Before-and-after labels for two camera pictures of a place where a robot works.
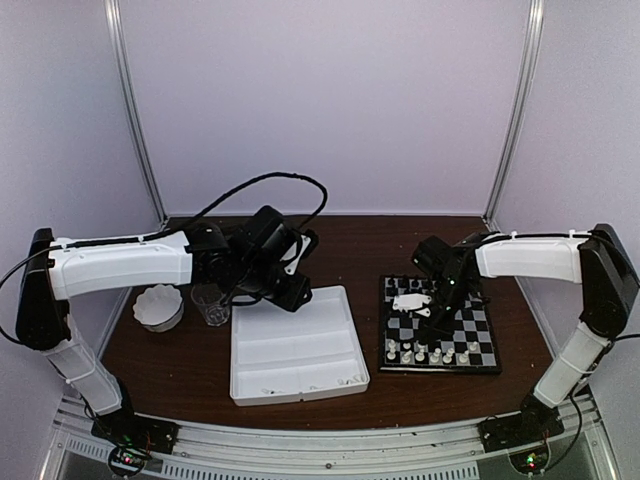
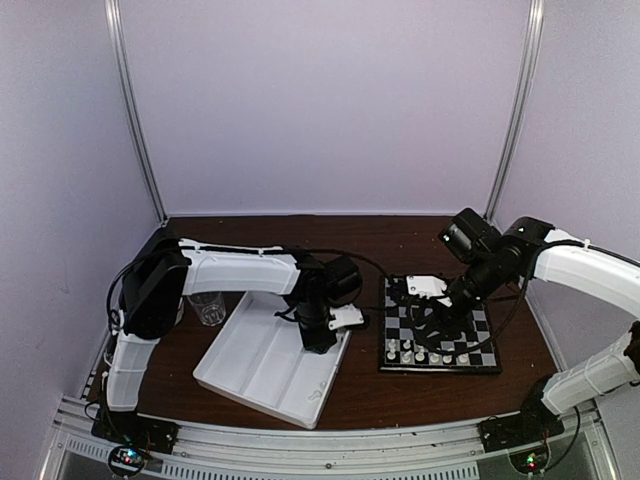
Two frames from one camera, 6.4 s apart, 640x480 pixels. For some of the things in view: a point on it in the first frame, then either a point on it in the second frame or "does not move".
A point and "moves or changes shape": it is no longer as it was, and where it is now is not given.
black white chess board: x=471 y=349 does not move
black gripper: x=408 y=302 → x=428 y=286
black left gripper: x=292 y=299 → x=312 y=342
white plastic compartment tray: x=279 y=356 moves or changes shape
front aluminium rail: x=455 y=449 does not move
